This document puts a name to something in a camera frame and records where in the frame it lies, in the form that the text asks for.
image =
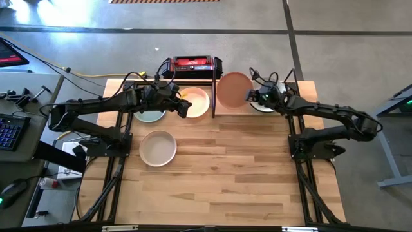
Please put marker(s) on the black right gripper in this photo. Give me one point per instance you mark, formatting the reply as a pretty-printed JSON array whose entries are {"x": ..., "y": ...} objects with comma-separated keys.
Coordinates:
[{"x": 268, "y": 93}]

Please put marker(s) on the white box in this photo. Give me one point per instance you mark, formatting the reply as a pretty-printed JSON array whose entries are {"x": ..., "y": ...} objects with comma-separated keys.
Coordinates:
[{"x": 69, "y": 161}]

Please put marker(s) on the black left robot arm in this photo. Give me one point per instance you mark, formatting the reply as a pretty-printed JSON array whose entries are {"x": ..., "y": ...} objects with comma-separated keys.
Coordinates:
[{"x": 96, "y": 104}]

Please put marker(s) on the pale grey-green plate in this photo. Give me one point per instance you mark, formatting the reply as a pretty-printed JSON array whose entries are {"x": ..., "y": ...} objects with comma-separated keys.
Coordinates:
[{"x": 149, "y": 116}]

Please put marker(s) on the grey table frame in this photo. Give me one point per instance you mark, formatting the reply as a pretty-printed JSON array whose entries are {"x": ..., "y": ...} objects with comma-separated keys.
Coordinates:
[{"x": 391, "y": 154}]

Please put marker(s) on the monitor with red screen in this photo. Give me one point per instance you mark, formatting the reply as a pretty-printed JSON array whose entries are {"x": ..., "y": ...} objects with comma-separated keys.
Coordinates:
[{"x": 9, "y": 54}]

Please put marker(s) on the red and black power station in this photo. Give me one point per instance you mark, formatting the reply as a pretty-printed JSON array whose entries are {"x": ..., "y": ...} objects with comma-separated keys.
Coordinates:
[{"x": 193, "y": 62}]

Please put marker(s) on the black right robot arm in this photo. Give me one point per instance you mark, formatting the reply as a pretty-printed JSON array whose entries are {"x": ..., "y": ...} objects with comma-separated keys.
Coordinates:
[{"x": 322, "y": 111}]

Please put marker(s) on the pale pink plate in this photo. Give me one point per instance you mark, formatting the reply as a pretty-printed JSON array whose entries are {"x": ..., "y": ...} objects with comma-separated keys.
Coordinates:
[{"x": 198, "y": 103}]

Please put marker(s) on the keyboard with blue backlight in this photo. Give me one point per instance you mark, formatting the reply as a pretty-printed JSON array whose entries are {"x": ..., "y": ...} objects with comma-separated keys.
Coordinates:
[{"x": 11, "y": 132}]

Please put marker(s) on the black computer mouse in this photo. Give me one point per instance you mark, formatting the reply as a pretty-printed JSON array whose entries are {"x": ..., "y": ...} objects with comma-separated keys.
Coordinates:
[{"x": 13, "y": 192}]

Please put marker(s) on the grey desk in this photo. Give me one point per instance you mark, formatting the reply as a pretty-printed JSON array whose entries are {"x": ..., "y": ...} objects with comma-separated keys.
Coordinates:
[{"x": 19, "y": 167}]

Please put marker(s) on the light blue plate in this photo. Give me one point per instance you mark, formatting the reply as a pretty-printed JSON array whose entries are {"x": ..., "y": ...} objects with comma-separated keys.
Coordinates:
[{"x": 262, "y": 108}]

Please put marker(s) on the beige plate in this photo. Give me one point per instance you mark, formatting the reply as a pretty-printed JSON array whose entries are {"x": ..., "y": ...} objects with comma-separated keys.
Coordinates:
[{"x": 157, "y": 148}]

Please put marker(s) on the black aluminium rig frame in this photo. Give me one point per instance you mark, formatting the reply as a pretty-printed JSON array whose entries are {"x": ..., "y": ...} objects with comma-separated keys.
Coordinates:
[{"x": 130, "y": 124}]

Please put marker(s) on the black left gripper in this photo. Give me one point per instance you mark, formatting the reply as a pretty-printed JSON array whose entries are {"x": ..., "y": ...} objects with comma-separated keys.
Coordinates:
[{"x": 162, "y": 95}]

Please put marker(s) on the silver angle bracket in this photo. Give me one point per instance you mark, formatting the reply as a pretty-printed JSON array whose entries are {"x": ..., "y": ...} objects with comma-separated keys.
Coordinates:
[
  {"x": 299, "y": 229},
  {"x": 119, "y": 228}
]

